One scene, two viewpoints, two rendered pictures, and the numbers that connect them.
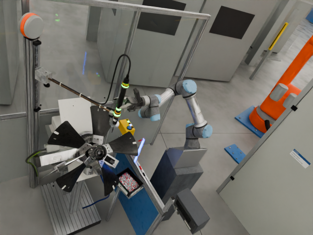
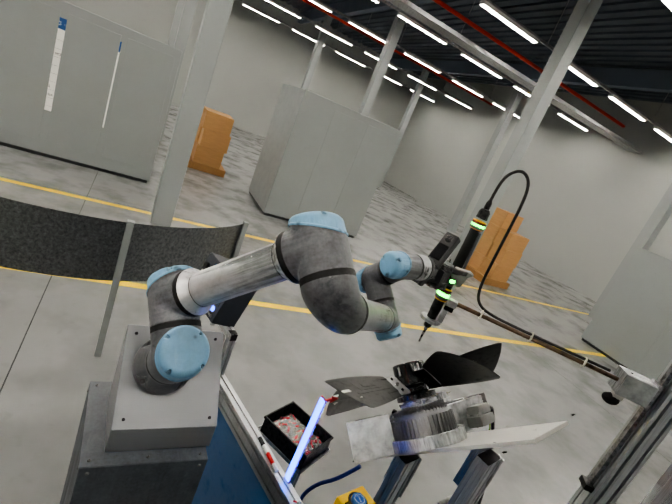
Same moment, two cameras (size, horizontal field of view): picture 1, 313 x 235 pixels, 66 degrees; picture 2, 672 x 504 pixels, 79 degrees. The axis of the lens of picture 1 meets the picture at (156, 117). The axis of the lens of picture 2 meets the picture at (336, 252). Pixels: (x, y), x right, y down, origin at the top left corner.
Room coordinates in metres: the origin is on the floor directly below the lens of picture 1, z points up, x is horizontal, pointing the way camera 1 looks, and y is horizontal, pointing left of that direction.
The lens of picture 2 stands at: (2.58, -0.07, 1.92)
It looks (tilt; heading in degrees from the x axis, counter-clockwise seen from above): 16 degrees down; 182
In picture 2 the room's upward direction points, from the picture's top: 22 degrees clockwise
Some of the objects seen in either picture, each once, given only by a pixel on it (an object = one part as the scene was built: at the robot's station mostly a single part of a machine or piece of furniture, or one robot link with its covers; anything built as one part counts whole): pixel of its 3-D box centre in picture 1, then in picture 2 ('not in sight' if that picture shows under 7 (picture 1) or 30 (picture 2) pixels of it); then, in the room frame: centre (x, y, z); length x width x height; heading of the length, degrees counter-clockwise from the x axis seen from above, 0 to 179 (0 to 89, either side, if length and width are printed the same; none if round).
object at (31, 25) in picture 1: (31, 25); not in sight; (1.37, 0.98, 1.88); 0.17 x 0.15 x 0.16; 137
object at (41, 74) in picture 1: (43, 75); (634, 386); (1.35, 0.88, 1.55); 0.10 x 0.07 x 0.08; 82
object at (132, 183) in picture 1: (128, 183); (294, 434); (1.29, 0.00, 0.84); 0.19 x 0.14 x 0.04; 62
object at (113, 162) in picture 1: (107, 159); (370, 437); (1.32, 0.25, 0.98); 0.20 x 0.16 x 0.20; 47
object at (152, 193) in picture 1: (139, 172); (265, 465); (1.46, -0.06, 0.82); 0.90 x 0.04 x 0.08; 47
